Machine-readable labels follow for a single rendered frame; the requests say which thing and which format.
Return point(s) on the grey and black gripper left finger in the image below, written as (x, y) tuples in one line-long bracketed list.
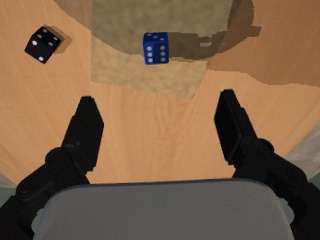
[(77, 154)]

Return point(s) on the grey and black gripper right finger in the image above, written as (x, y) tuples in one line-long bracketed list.
[(260, 163)]

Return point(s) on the tan textured mat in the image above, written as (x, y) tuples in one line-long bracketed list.
[(195, 31)]

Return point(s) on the black die with white pips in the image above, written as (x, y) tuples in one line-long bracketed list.
[(42, 45)]

